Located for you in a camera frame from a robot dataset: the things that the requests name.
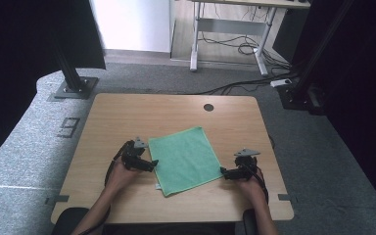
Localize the black metal stand with base plate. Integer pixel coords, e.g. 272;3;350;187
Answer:
49;32;100;100

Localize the white power strip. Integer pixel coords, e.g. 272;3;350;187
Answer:
269;78;294;89

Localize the white partition panel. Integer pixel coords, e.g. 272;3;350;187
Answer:
89;0;176;54

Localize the person's left hand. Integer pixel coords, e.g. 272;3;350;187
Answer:
105;156;142;194

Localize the green microfibre cloth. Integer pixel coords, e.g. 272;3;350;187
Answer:
147;125;224;198

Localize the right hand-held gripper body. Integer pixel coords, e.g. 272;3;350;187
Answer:
234;148;261;181

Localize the grey tape strip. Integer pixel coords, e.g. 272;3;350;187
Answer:
44;194;71;207
277;193;299;204

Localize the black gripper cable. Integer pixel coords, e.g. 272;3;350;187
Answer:
77;140;135;235
249;161;270;205

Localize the person's right hand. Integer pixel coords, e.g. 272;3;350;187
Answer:
236;175;266;204

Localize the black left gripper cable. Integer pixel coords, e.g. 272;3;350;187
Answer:
77;140;135;235

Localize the white desk frame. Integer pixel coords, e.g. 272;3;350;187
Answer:
189;0;311;77

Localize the tangle of black cables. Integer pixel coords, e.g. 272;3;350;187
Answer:
198;4;293;68

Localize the black metal stand with dark base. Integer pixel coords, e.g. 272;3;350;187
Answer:
276;0;355;116

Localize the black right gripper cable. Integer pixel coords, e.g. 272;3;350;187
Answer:
249;161;270;205

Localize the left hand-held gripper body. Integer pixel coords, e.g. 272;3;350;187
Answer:
120;136;150;171

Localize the black curtain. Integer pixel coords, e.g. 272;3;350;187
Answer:
0;0;107;171
292;0;376;221

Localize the grey floor outlet cover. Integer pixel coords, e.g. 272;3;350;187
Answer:
56;117;81;139

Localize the long black floor cable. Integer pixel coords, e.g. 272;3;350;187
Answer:
194;73;299;96

